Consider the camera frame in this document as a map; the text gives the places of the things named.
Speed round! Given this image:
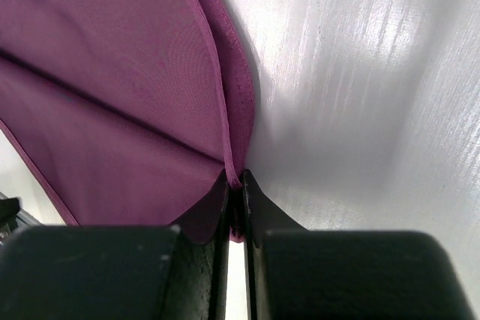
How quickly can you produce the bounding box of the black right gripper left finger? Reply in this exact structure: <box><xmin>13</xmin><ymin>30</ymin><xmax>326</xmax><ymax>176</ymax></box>
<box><xmin>1</xmin><ymin>174</ymin><xmax>230</xmax><ymax>319</ymax></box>

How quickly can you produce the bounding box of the purple cloth napkin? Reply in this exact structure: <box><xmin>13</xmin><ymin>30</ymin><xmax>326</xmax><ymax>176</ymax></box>
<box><xmin>1</xmin><ymin>0</ymin><xmax>255</xmax><ymax>243</ymax></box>

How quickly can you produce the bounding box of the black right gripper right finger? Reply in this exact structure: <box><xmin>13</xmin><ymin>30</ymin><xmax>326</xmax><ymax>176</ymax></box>
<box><xmin>242</xmin><ymin>171</ymin><xmax>474</xmax><ymax>319</ymax></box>

